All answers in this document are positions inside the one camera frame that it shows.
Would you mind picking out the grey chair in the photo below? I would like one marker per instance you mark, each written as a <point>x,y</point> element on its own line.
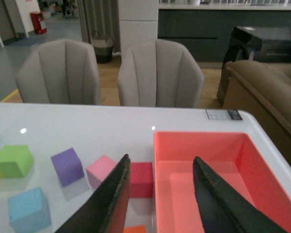
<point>159,73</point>
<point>62,71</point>

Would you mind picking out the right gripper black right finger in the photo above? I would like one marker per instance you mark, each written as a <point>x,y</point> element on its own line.
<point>222,208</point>

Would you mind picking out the grey chair right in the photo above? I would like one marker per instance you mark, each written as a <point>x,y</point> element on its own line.
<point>159,73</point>

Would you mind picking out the pink foam cube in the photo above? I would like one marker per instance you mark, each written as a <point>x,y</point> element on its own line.
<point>99,170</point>

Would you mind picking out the grey chair left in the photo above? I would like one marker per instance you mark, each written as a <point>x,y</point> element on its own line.
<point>62,71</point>

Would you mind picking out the white pillar cabinet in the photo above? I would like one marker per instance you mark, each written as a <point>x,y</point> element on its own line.
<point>138,22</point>

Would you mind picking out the green foam cube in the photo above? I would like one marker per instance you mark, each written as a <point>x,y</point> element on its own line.
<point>15,161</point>

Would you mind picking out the dark red foam cube far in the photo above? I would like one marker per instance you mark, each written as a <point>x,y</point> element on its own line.
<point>141,180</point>

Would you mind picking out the woven basket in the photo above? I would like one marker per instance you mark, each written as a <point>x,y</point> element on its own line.
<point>103,47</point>

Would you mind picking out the orange foam cube right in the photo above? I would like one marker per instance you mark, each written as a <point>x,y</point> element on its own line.
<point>135,229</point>

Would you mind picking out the light blue foam cube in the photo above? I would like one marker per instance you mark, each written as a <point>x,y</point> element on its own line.
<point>29,211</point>

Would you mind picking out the red box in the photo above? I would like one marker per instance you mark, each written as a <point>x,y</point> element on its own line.
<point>38,22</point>

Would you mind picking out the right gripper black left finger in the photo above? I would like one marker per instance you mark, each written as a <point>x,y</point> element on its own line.
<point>105,211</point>

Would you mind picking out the table label sticker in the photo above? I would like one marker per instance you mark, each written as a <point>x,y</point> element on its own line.
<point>221,114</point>

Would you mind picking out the salmon plastic bin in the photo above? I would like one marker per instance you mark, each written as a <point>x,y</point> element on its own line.
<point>254,169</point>

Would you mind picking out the dark grey counter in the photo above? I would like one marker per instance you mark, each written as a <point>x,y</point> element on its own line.
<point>205,29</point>

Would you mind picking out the dark appliance cabinet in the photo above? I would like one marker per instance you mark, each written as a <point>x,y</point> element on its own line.
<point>262,44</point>

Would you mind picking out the purple foam cube far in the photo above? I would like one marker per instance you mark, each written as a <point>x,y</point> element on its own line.
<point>68,167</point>

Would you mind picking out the brown sofa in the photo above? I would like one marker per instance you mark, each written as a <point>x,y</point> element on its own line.
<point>263,90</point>

